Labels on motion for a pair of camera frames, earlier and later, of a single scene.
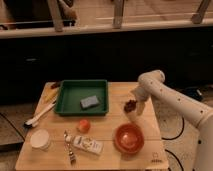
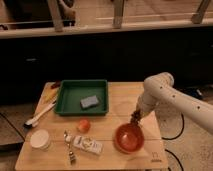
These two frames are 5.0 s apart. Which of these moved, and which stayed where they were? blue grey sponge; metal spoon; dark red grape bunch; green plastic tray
Moved: dark red grape bunch
Stayed: metal spoon; blue grey sponge; green plastic tray
